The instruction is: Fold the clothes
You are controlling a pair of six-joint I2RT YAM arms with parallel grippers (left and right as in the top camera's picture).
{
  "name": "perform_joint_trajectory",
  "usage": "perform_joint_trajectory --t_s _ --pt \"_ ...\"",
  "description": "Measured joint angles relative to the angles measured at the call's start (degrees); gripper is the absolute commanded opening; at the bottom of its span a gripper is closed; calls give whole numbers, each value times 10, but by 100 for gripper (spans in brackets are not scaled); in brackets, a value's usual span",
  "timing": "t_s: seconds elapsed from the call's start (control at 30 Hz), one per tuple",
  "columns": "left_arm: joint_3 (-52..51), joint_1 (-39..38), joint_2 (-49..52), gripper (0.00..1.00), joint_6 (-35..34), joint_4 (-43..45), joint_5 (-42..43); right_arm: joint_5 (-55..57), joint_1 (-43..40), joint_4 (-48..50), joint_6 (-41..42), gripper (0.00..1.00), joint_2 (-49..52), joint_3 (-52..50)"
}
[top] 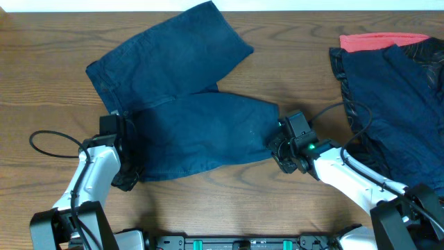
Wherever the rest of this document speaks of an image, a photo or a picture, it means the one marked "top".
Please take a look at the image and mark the dark blue denim shorts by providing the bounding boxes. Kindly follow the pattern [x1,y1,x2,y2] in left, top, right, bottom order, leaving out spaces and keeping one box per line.
[86,1,279,181]

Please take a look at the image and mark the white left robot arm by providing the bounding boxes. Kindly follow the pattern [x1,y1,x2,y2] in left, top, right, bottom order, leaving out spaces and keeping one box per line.
[29,114,147,249]

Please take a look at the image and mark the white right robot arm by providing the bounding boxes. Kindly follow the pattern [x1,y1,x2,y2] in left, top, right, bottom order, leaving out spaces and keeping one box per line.
[267,133,443,249]

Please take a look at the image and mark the navy blue garment in pile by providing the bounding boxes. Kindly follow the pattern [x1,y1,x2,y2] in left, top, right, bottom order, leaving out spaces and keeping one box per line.
[341,44,444,197]

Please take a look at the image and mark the red garment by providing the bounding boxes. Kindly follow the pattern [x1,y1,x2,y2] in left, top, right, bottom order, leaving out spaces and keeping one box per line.
[339,33,429,53]

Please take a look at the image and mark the black patterned garment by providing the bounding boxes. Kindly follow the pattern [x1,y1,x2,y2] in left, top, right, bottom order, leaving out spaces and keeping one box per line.
[328,36,444,190]

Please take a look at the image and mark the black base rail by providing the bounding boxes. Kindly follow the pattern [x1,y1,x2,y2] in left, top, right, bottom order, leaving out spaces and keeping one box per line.
[114,231,343,250]

